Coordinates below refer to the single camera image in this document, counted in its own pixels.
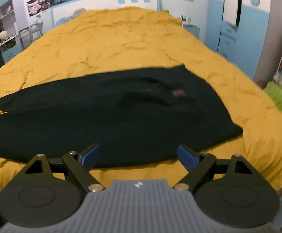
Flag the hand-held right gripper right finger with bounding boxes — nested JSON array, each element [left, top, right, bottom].
[[174, 144, 259, 192]]

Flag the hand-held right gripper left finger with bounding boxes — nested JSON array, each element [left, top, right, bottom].
[[17, 143, 105, 192]]

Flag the black pants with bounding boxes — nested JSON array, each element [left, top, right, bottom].
[[0, 63, 244, 168]]

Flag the green basket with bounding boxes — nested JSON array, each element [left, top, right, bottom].
[[264, 81, 282, 114]]

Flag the yellow bed blanket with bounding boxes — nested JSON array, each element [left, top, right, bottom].
[[0, 6, 282, 197]]

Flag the blue wardrobe with drawers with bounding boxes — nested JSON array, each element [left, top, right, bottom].
[[208, 0, 274, 81]]

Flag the blue nightstand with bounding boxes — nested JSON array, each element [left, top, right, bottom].
[[181, 21, 201, 40]]

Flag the grey chair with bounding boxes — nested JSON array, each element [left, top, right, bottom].
[[18, 24, 44, 49]]

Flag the blue printed pillow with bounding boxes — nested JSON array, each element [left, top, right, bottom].
[[55, 8, 88, 27]]

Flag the white and blue headboard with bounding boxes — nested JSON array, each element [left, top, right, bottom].
[[51, 0, 163, 27]]

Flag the white black-edged panel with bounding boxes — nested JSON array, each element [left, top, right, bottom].
[[222, 0, 243, 27]]

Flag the pinkish anime wall poster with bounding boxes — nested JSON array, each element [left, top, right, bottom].
[[27, 0, 47, 17]]

